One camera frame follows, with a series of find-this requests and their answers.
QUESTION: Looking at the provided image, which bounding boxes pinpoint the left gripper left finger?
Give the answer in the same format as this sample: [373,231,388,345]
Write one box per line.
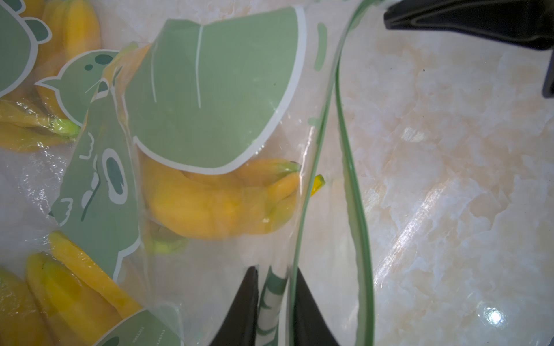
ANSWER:
[211,266,259,346]

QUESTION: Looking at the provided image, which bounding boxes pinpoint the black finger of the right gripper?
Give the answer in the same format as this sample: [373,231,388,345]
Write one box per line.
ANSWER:
[383,0,554,99]

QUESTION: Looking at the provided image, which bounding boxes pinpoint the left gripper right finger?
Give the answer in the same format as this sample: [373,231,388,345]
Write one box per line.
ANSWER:
[291,268,339,346]

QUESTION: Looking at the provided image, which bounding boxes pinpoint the zip-top bag bananas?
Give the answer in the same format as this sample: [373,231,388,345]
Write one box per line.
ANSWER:
[1,1,115,152]
[0,163,183,346]
[57,1,369,345]

